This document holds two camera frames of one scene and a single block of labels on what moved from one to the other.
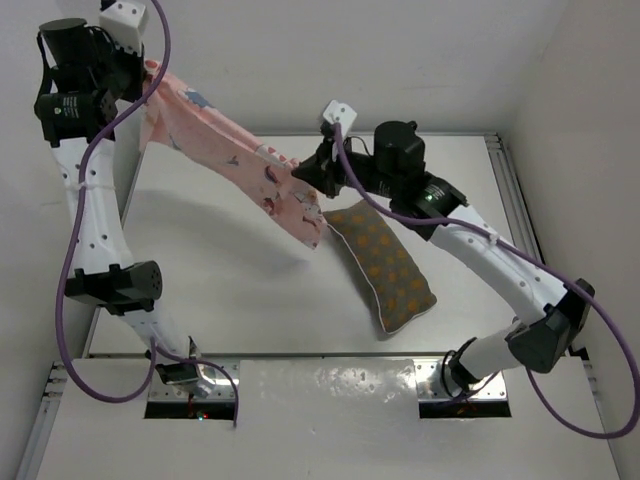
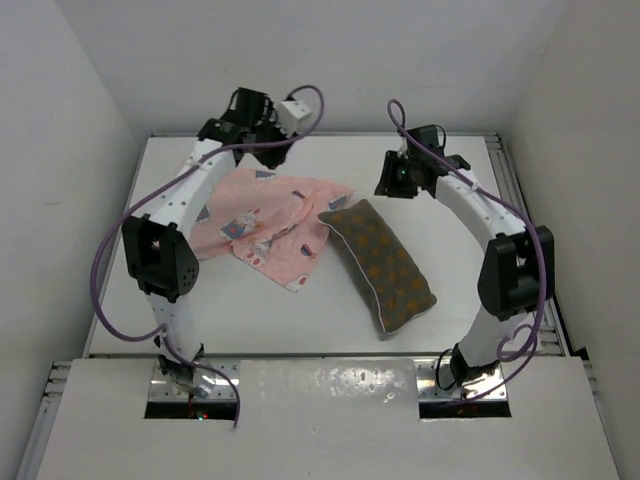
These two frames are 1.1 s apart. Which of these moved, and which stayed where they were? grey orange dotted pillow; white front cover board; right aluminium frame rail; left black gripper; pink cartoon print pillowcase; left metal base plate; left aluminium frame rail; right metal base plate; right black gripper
Moved: left black gripper; pink cartoon print pillowcase; right black gripper
Stayed: white front cover board; left metal base plate; right metal base plate; right aluminium frame rail; left aluminium frame rail; grey orange dotted pillow
